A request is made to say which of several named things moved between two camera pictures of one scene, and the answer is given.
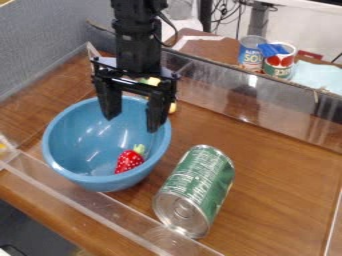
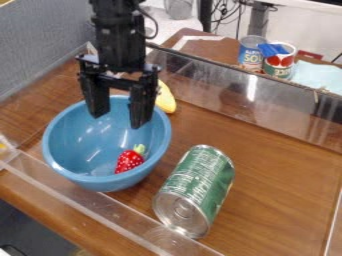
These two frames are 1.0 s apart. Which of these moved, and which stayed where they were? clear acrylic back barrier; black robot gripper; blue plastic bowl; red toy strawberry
Moved: black robot gripper
Stayed: red toy strawberry; clear acrylic back barrier; blue plastic bowl
